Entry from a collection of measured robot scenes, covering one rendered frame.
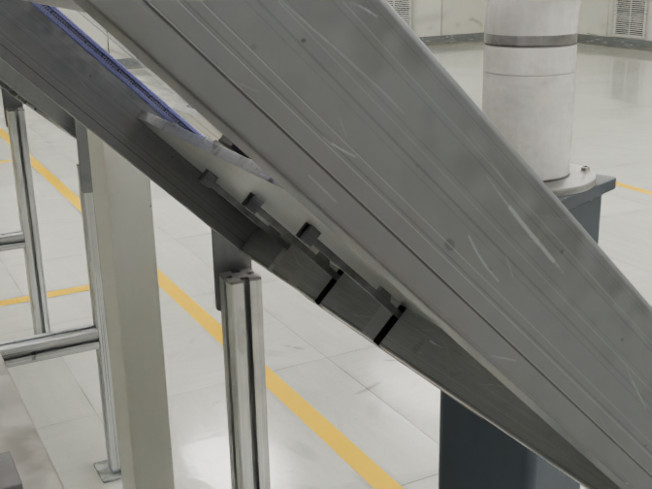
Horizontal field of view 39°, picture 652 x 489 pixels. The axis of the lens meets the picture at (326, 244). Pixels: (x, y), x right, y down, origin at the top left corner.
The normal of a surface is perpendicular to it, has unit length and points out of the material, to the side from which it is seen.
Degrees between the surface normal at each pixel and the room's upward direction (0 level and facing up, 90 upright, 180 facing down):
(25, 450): 0
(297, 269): 45
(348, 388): 0
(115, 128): 90
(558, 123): 90
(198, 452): 0
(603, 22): 90
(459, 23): 90
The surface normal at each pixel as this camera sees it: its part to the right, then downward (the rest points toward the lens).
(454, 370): -0.64, -0.56
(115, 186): 0.54, 0.25
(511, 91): -0.51, 0.27
